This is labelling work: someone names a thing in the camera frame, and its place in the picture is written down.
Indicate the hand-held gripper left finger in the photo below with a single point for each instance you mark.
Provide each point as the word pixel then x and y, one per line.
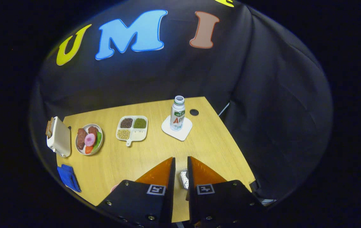
pixel 169 190

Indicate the small brown meat piece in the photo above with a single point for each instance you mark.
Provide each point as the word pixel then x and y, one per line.
pixel 92 129

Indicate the pink round ham slice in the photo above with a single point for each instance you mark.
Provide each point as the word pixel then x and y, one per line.
pixel 90 140

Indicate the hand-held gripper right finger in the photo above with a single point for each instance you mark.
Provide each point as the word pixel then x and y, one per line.
pixel 191 196

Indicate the pink round plate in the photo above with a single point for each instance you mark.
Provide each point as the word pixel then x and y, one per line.
pixel 114 188

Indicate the white square coaster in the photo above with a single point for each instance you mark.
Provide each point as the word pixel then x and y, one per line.
pixel 182 134

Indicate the white divided grain dish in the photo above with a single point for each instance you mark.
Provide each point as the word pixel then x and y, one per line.
pixel 132 129

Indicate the white round food plate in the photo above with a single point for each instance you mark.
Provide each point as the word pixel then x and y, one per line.
pixel 79 151

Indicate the white drink bottle green label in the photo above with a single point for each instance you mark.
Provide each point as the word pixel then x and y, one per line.
pixel 177 115

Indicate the white toaster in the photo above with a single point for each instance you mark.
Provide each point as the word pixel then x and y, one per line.
pixel 61 141

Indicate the blue folded towel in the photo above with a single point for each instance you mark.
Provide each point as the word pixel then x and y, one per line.
pixel 67 177

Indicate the green vegetable leaf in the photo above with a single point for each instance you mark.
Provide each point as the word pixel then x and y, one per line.
pixel 98 141

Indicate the large brown meat piece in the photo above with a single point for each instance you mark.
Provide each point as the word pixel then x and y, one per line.
pixel 81 139

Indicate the orange carrot slice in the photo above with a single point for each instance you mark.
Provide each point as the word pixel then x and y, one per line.
pixel 88 150

